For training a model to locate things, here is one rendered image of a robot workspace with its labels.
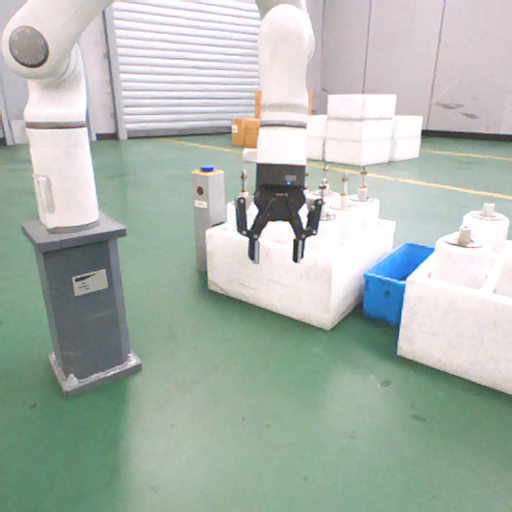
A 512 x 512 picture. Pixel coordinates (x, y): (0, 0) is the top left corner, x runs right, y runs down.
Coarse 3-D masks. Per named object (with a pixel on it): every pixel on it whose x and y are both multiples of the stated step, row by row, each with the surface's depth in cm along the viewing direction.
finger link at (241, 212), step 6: (234, 198) 63; (240, 198) 61; (234, 204) 64; (240, 204) 61; (240, 210) 62; (246, 210) 62; (240, 216) 62; (246, 216) 62; (240, 222) 62; (246, 222) 62; (240, 228) 62; (246, 228) 62; (246, 234) 63
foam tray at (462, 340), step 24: (432, 264) 91; (408, 288) 84; (432, 288) 81; (456, 288) 79; (408, 312) 85; (432, 312) 82; (456, 312) 80; (480, 312) 77; (504, 312) 74; (408, 336) 87; (432, 336) 84; (456, 336) 81; (480, 336) 78; (504, 336) 76; (432, 360) 85; (456, 360) 82; (480, 360) 79; (504, 360) 77; (504, 384) 78
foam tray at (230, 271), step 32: (224, 224) 119; (384, 224) 119; (224, 256) 113; (288, 256) 100; (320, 256) 95; (352, 256) 101; (224, 288) 116; (256, 288) 109; (288, 288) 102; (320, 288) 97; (352, 288) 105; (320, 320) 99
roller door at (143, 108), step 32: (128, 0) 515; (160, 0) 537; (192, 0) 561; (224, 0) 588; (128, 32) 524; (160, 32) 548; (192, 32) 573; (224, 32) 602; (256, 32) 631; (128, 64) 535; (160, 64) 559; (192, 64) 585; (224, 64) 614; (256, 64) 649; (128, 96) 545; (160, 96) 570; (192, 96) 598; (224, 96) 628; (128, 128) 556; (160, 128) 583; (192, 128) 613; (224, 128) 644
